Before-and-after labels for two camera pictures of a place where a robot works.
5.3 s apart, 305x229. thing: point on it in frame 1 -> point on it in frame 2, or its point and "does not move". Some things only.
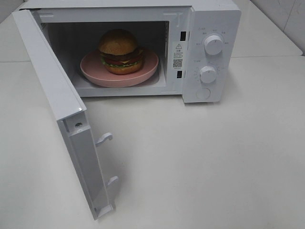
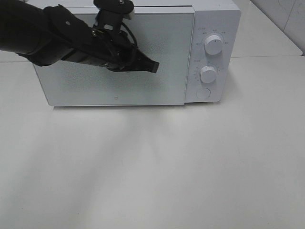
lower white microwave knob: [208, 74] does not move
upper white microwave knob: [213, 44] does not move
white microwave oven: [71, 114] -> [163, 35]
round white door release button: [203, 93] does not move
